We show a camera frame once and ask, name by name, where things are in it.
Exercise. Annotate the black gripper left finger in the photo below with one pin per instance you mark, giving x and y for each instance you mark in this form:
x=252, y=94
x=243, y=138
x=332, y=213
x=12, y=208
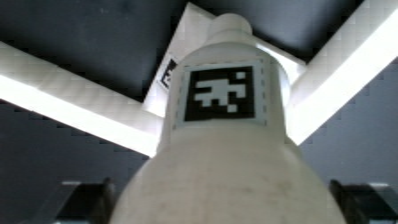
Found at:
x=78, y=205

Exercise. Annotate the white lamp bulb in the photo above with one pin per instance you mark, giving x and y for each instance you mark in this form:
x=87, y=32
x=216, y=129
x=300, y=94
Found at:
x=225, y=176

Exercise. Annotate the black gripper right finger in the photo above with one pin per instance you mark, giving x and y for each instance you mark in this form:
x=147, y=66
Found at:
x=367, y=202

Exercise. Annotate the white U-shaped border fence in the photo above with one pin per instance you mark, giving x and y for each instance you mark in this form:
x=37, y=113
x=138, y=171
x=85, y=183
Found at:
x=62, y=96

